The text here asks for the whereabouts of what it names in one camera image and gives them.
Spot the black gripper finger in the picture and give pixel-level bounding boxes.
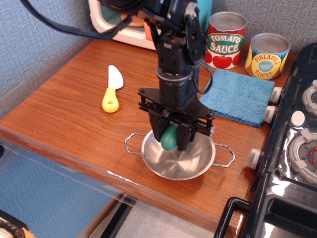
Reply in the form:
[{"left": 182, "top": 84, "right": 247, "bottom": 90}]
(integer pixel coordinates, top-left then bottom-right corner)
[
  {"left": 177, "top": 123, "right": 196, "bottom": 151},
  {"left": 149, "top": 113, "right": 170, "bottom": 142}
]

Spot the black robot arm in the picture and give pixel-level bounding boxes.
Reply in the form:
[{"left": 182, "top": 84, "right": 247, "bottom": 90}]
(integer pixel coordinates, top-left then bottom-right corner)
[{"left": 103, "top": 0, "right": 215, "bottom": 151}]

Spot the blue folded cloth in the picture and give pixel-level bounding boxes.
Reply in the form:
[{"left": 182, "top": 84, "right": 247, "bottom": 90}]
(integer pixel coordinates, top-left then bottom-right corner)
[{"left": 200, "top": 69, "right": 274, "bottom": 128}]

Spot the white toy microwave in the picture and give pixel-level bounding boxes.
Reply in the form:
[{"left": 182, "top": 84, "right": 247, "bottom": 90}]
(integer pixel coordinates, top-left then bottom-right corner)
[{"left": 88, "top": 0, "right": 213, "bottom": 51}]

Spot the pineapple slices can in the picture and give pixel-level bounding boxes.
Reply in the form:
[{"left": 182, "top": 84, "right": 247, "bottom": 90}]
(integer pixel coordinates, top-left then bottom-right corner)
[{"left": 245, "top": 33, "right": 291, "bottom": 80}]

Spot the tomato sauce can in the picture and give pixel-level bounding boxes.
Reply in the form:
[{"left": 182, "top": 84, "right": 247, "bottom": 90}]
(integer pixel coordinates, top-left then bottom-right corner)
[{"left": 205, "top": 11, "right": 247, "bottom": 69}]

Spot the green toy pickle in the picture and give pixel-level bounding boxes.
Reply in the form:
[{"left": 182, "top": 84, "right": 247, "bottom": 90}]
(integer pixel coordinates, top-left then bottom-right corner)
[{"left": 160, "top": 123, "right": 178, "bottom": 150}]

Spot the orange toy plate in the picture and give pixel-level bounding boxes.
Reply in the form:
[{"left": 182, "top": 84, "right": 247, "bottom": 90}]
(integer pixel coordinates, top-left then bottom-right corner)
[{"left": 128, "top": 15, "right": 144, "bottom": 27}]

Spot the black toy stove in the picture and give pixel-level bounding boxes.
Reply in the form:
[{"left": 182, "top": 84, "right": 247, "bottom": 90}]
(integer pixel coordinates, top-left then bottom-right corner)
[{"left": 214, "top": 43, "right": 317, "bottom": 238}]

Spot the toy knife yellow handle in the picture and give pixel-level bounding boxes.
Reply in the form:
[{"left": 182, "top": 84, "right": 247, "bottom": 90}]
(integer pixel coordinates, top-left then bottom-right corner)
[{"left": 102, "top": 65, "right": 124, "bottom": 113}]

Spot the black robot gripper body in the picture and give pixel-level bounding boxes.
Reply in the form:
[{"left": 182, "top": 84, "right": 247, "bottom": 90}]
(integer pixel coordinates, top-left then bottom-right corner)
[{"left": 138, "top": 69, "right": 215, "bottom": 136}]

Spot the stainless steel bowl with handles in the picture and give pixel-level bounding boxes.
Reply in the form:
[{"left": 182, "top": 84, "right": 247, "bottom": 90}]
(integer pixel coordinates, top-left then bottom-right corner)
[{"left": 124, "top": 131, "right": 236, "bottom": 181}]

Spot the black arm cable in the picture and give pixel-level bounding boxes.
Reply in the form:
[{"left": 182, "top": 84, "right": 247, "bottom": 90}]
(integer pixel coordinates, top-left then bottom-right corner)
[{"left": 19, "top": 0, "right": 213, "bottom": 95}]

